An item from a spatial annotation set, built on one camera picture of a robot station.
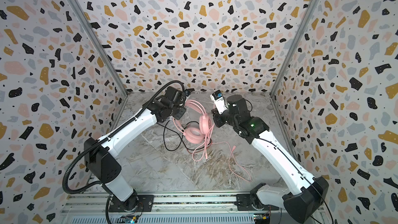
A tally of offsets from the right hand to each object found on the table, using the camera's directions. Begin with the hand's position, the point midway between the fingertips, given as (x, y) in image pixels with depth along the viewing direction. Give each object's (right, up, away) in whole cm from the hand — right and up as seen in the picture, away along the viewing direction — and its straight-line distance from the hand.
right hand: (210, 107), depth 71 cm
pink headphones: (-8, -14, +10) cm, 19 cm away
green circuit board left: (-36, -50, 0) cm, 62 cm away
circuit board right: (+24, -51, +1) cm, 56 cm away
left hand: (-17, +2, +11) cm, 20 cm away
